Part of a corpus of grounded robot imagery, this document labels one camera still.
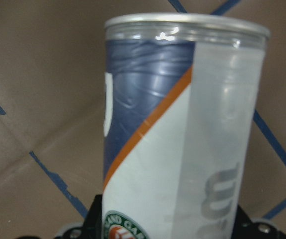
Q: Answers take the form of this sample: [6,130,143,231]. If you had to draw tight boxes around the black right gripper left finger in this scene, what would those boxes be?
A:
[81,194,102,239]

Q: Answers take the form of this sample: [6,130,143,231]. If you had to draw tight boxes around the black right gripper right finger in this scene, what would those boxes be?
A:
[231,205,253,239]

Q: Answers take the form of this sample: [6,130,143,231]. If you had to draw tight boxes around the clear Wilson tennis ball can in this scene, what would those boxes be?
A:
[101,13,270,239]

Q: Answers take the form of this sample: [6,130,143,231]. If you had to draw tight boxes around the brown paper table cover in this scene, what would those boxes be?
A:
[0,0,286,239]

